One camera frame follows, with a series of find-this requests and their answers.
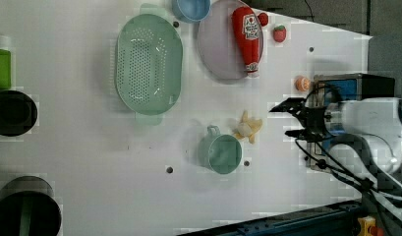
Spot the peeled plush banana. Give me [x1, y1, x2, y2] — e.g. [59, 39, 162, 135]
[233, 110, 263, 145]

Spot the lilac round plate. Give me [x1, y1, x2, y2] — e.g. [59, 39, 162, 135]
[197, 0, 258, 80]

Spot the blue metal frame rail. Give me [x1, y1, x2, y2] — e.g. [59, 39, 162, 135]
[179, 201, 367, 236]

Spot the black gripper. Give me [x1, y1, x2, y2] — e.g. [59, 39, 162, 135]
[270, 97, 327, 142]

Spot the black cylinder container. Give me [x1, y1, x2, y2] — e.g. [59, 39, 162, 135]
[0, 176, 62, 236]
[0, 90, 37, 137]

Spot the yellow clamp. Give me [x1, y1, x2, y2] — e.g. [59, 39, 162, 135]
[358, 216, 384, 236]

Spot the green bottle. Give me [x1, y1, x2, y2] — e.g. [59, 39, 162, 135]
[0, 34, 12, 89]

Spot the orange slice toy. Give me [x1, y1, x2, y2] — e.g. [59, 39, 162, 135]
[295, 76, 311, 91]

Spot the blue plastic cup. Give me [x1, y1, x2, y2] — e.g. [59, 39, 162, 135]
[172, 0, 211, 24]

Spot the black cylinder container lower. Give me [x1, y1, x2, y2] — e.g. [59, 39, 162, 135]
[0, 176, 62, 236]

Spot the red plush tomato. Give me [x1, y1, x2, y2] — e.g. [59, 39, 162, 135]
[258, 13, 269, 27]

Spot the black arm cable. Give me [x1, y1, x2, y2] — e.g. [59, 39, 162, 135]
[294, 139, 402, 236]

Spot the plush strawberry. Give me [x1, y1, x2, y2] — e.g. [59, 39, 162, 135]
[273, 26, 287, 42]

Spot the green mug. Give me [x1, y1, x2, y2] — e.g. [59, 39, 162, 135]
[198, 125, 242, 175]

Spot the black toaster oven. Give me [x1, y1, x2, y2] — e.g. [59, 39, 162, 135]
[307, 74, 402, 173]

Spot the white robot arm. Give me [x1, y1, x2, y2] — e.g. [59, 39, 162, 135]
[270, 97, 402, 224]

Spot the red plush ketchup bottle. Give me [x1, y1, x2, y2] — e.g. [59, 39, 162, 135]
[231, 6, 260, 78]

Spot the black cylinder container upper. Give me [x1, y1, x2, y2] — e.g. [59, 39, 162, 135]
[0, 90, 37, 137]

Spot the green perforated colander basket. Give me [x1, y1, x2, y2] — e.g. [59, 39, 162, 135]
[115, 3, 183, 126]

